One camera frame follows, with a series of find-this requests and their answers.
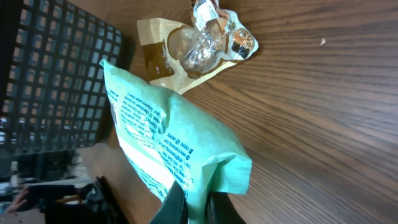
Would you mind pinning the light teal snack wrapper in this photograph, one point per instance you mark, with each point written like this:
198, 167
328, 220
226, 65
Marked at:
168, 140

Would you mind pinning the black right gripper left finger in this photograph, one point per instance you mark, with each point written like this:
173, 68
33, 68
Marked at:
173, 209

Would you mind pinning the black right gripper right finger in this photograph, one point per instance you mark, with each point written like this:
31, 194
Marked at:
220, 210

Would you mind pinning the grey plastic mesh basket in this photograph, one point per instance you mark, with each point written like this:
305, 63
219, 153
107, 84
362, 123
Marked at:
53, 96

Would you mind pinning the beige nut snack pouch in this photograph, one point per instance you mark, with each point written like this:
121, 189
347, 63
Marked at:
180, 57

